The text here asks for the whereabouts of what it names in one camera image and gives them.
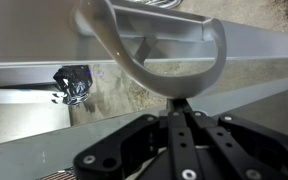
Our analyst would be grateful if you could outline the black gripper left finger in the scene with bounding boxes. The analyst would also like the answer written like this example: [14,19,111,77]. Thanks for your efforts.
[73,98,198,180]

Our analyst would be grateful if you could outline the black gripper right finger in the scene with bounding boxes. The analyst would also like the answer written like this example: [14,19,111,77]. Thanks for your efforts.
[178,98,288,180]

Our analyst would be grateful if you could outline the grey curved door handle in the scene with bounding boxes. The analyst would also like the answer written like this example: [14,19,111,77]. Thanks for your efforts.
[71,0,228,100]

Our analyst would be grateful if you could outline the white framed sliding glass door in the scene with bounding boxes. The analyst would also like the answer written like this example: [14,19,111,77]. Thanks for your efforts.
[0,0,288,90]

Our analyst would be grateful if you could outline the inner white framed glass door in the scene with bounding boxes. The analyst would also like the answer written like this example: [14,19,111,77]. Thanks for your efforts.
[0,74,288,180]

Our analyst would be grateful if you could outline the black garbage bag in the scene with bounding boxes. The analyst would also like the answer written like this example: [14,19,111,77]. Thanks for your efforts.
[52,64,94,106]

